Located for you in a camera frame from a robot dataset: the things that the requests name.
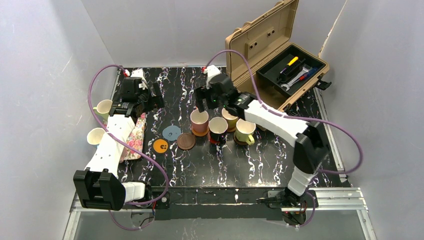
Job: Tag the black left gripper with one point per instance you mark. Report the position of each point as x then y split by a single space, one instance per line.
149 97

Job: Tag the tan plastic toolbox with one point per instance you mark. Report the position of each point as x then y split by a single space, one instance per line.
262 39

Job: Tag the peach mug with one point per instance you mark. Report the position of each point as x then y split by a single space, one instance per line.
230 119

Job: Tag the olive mug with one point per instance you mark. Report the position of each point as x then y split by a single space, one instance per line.
217 128

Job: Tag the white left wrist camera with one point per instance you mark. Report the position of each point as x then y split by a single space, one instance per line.
139 73

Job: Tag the red coaster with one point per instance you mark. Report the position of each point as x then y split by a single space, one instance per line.
215 141

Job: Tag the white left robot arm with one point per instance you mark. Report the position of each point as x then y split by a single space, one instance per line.
97 186

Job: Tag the blue grey coaster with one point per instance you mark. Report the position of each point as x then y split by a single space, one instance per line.
171 133

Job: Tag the pink mug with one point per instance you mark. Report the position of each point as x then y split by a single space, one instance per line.
199 120

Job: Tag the black toolbox tray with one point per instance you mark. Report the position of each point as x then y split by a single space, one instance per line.
270 71

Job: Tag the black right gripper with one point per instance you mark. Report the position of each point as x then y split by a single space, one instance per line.
203 95

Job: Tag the orange smiley coaster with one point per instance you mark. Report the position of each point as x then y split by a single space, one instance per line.
160 146

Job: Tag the blue mug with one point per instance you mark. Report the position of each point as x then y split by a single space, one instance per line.
95 136

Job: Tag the floral tray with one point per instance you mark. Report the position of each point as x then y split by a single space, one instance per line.
135 140

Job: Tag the green mug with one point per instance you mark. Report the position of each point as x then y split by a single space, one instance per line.
103 108

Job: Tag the orange wooden coaster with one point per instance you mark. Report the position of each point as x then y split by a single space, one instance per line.
200 134

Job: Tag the dark brown coaster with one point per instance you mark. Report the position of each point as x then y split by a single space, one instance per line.
186 141

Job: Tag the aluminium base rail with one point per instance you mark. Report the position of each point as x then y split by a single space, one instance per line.
227 214

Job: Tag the red blue screwdriver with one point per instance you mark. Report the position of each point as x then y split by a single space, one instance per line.
308 74

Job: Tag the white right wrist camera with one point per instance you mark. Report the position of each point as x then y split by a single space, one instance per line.
211 71

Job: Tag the yellow mug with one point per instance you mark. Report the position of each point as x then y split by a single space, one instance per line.
244 131

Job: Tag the yellow handled screwdriver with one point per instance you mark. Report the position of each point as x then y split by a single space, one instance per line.
291 62

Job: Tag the dark walnut coaster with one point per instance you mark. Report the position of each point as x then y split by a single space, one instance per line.
242 143

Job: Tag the silver wrench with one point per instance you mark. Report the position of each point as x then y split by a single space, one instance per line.
288 85

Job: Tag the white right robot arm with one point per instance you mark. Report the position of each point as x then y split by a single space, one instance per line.
305 136

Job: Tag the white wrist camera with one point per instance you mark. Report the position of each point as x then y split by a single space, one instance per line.
211 71
139 73

